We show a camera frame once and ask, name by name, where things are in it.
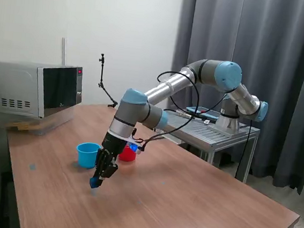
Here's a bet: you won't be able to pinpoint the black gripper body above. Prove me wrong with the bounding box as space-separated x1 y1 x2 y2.
98 131 129 161

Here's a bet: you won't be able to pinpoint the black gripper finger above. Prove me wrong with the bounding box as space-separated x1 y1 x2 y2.
92 148 112 182
97 156 120 190

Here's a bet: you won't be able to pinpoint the blue cube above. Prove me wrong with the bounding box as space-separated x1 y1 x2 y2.
88 176 103 190

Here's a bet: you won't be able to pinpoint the blue plastic bin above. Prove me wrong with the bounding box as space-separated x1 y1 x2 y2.
74 140 102 170

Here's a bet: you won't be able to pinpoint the red plastic bin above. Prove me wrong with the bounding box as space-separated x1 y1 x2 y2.
117 144 139 163

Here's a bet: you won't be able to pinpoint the wooden sticks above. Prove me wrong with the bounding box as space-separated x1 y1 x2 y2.
6 120 42 134

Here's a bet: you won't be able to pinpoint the teach pendant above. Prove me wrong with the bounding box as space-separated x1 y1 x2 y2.
185 105 220 120

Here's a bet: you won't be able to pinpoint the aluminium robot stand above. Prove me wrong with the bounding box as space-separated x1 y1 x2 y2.
150 109 262 184

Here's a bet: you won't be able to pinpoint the silver microwave oven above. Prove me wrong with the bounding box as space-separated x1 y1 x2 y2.
0 58 86 123

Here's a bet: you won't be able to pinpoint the grey curtain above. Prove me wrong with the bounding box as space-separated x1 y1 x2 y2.
160 0 304 195

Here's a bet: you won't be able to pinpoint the pendant cable with silver connector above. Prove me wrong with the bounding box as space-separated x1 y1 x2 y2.
162 108 209 123

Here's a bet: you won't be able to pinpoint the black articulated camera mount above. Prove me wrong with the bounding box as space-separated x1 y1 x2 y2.
93 52 123 109

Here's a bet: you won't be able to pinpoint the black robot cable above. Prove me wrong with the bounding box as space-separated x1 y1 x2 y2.
142 69 229 155

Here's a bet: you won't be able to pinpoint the white wall pipe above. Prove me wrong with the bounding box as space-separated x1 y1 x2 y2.
59 37 68 66

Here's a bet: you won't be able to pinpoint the black hanging cable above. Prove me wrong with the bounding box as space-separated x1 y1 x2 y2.
234 119 253 180

